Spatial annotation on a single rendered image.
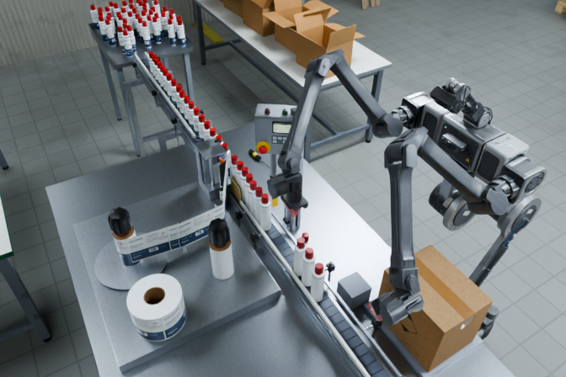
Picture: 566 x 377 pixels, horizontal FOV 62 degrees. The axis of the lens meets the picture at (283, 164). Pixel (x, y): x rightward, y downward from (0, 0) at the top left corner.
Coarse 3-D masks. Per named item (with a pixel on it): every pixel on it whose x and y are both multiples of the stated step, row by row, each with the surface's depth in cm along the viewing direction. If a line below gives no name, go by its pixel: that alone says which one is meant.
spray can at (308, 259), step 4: (308, 248) 186; (308, 252) 184; (312, 252) 185; (304, 256) 188; (308, 256) 185; (312, 256) 186; (304, 260) 187; (308, 260) 186; (312, 260) 187; (304, 264) 188; (308, 264) 187; (312, 264) 188; (304, 268) 190; (308, 268) 189; (312, 268) 190; (304, 272) 191; (308, 272) 190; (304, 276) 193; (308, 276) 192; (304, 280) 194; (308, 280) 194; (304, 284) 196; (308, 284) 195
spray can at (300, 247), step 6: (300, 240) 189; (300, 246) 189; (306, 246) 192; (294, 252) 194; (300, 252) 190; (294, 258) 196; (300, 258) 193; (294, 264) 198; (300, 264) 195; (294, 270) 200; (300, 270) 198; (300, 276) 200
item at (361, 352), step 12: (264, 240) 216; (276, 240) 216; (288, 252) 210; (300, 288) 196; (324, 300) 192; (324, 312) 187; (336, 312) 187; (324, 324) 185; (336, 324) 183; (348, 324) 183; (348, 336) 180; (360, 348) 176; (360, 360) 172; (372, 360) 172; (360, 372) 169; (372, 372) 169; (384, 372) 169
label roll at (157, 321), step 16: (144, 288) 178; (160, 288) 178; (176, 288) 178; (128, 304) 173; (144, 304) 173; (160, 304) 173; (176, 304) 173; (144, 320) 168; (160, 320) 169; (176, 320) 176; (144, 336) 176; (160, 336) 175
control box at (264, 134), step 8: (264, 104) 194; (272, 104) 194; (256, 112) 190; (272, 112) 190; (280, 112) 190; (288, 112) 190; (256, 120) 188; (264, 120) 188; (272, 120) 188; (280, 120) 187; (288, 120) 187; (256, 128) 191; (264, 128) 190; (256, 136) 194; (264, 136) 193; (256, 144) 197; (264, 144) 195; (272, 144) 195; (280, 144) 195; (256, 152) 200; (272, 152) 198
